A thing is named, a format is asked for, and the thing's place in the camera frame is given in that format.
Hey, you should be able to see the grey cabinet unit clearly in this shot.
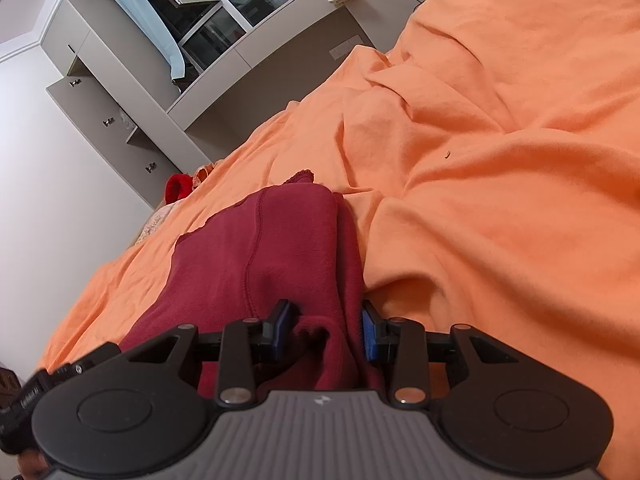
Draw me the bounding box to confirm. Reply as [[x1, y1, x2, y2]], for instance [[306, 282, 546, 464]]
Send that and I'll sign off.
[[40, 0, 437, 209]]

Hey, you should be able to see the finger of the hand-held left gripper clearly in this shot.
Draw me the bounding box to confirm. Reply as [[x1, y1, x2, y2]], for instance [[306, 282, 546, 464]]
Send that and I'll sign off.
[[60, 342, 122, 380]]

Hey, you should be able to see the dark red sweater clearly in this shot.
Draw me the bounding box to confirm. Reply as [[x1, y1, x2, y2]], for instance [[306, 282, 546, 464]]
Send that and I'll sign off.
[[117, 170, 387, 394]]

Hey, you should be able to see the bright red cloth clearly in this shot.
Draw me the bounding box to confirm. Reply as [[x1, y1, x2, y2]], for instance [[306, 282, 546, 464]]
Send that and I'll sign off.
[[166, 174, 197, 205]]

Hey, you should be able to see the wall socket plate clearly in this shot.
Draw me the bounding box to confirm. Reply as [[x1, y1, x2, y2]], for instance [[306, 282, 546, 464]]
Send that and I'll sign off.
[[329, 35, 364, 59]]

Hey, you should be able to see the window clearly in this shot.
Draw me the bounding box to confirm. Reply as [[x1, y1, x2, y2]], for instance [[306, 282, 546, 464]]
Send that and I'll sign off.
[[100, 0, 332, 95]]

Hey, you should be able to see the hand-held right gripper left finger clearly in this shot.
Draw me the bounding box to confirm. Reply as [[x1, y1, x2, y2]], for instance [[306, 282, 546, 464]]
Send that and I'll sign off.
[[120, 299, 301, 406]]

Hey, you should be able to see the cream lace cloth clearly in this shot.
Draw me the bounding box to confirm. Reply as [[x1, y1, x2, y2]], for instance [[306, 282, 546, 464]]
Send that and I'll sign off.
[[139, 202, 177, 242]]

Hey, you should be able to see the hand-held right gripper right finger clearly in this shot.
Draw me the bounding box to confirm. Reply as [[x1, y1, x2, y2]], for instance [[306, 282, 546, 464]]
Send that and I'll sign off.
[[360, 300, 519, 407]]

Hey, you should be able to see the grey cabinet door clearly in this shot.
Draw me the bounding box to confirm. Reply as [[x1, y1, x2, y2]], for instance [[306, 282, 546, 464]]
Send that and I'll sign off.
[[46, 74, 184, 209]]

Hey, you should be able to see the light blue curtain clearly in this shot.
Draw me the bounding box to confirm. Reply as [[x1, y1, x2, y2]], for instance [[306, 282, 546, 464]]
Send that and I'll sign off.
[[102, 0, 187, 82]]

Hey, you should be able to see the orange blanket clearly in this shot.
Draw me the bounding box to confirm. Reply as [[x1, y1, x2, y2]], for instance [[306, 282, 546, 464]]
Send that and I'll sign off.
[[37, 0, 640, 480]]

